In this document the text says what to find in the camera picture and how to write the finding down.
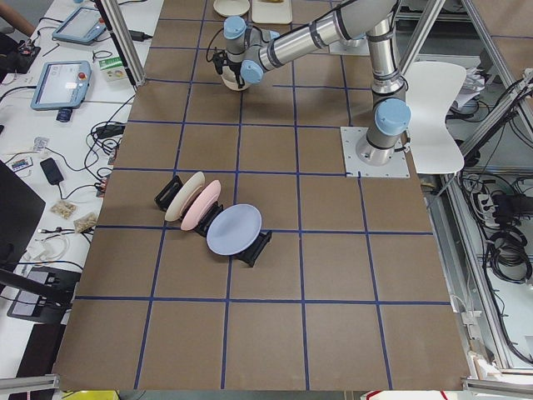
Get white round plate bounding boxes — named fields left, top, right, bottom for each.
left=213, top=0, right=250, bottom=18

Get black smartphone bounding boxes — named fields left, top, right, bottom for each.
left=40, top=157, right=64, bottom=185

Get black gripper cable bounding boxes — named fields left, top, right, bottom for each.
left=206, top=27, right=230, bottom=76

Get pink plate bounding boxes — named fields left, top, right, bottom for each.
left=181, top=180, right=222, bottom=231

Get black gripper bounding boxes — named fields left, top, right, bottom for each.
left=211, top=48, right=242, bottom=83

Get black power adapter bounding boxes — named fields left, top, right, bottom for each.
left=128, top=30, right=152, bottom=42

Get blue plate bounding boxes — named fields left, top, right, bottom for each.
left=207, top=204, right=262, bottom=256

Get white bowl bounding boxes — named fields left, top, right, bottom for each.
left=221, top=69, right=251, bottom=92

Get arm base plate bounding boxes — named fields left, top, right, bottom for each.
left=340, top=127, right=410, bottom=179

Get green white box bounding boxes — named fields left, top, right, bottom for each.
left=98, top=57, right=127, bottom=82

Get teach pendant far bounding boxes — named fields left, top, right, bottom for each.
left=52, top=7, right=106, bottom=45

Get black plate rack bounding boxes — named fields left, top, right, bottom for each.
left=155, top=176, right=272, bottom=268

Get teach pendant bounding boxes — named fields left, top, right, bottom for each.
left=52, top=7, right=106, bottom=45
left=31, top=61, right=92, bottom=110

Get teach pendant near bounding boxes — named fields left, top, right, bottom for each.
left=31, top=61, right=92, bottom=110

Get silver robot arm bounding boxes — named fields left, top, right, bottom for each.
left=206, top=0, right=411, bottom=167

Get cream plate in rack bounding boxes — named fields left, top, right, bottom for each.
left=165, top=172, right=205, bottom=222

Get white chair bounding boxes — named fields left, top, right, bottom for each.
left=404, top=62, right=466, bottom=175

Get white rectangular tray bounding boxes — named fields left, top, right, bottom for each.
left=252, top=0, right=292, bottom=24

